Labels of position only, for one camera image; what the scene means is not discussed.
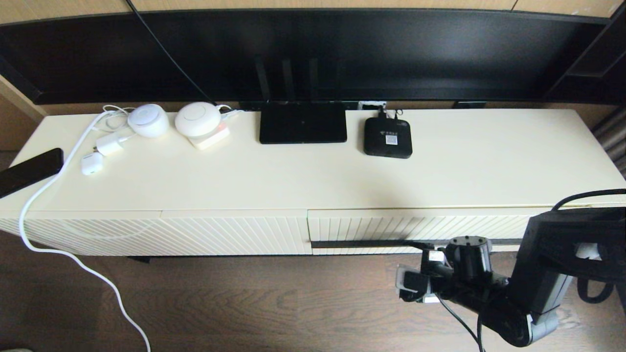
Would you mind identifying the thin white cable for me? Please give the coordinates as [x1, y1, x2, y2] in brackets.
[101, 104, 136, 133]

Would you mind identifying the cream ribbed drawer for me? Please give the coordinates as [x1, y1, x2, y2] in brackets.
[308, 209, 554, 256]

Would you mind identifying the thin black hanging cable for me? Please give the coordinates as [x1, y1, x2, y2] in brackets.
[124, 0, 219, 105]

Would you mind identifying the white dome device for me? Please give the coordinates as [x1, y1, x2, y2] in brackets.
[174, 101, 223, 138]

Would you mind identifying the white earbud case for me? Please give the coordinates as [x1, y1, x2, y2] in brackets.
[80, 152, 105, 176]

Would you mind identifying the black flat TV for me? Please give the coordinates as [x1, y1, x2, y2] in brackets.
[0, 7, 626, 106]

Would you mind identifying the black cabinet handle bar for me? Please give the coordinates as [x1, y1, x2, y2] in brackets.
[311, 239, 522, 249]

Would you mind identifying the white box with pink edge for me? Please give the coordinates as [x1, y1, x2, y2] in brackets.
[187, 122, 231, 151]

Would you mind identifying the black smartphone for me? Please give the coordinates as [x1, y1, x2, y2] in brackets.
[0, 147, 65, 199]

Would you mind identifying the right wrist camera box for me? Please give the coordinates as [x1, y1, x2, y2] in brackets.
[396, 264, 431, 304]

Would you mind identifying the black router with antennas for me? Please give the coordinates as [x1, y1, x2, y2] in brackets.
[253, 55, 348, 145]

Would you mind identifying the white slatted cabinet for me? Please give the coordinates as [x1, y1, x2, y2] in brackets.
[0, 108, 626, 257]

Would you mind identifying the white charger adapter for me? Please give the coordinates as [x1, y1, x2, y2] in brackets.
[95, 134, 124, 157]

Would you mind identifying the black set-top box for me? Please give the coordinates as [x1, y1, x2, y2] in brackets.
[363, 116, 414, 159]

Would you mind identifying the thick white cable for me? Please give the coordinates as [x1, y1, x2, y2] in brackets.
[18, 110, 152, 352]

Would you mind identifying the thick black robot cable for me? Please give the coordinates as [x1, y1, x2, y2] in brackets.
[551, 188, 626, 212]

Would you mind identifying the white round smart speaker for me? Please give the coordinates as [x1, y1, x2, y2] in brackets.
[127, 103, 171, 139]

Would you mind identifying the short white plug cable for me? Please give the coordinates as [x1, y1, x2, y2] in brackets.
[218, 104, 244, 121]

